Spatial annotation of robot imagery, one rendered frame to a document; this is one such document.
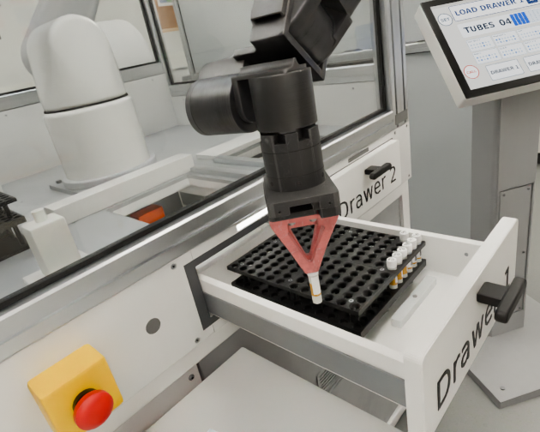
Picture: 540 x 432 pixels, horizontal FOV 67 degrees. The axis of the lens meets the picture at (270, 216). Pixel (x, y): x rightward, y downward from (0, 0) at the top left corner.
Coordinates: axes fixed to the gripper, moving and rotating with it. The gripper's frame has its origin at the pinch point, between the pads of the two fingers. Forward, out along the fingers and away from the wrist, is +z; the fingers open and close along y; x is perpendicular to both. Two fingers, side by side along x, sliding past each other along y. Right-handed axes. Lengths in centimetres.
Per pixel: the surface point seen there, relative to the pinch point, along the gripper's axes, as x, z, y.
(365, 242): 9.4, 6.1, -14.4
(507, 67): 63, -7, -71
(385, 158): 23, 4, -48
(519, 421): 59, 94, -52
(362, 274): 6.7, 6.5, -6.4
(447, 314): 11.6, 4.2, 7.0
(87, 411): -25.0, 8.7, 6.3
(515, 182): 73, 29, -81
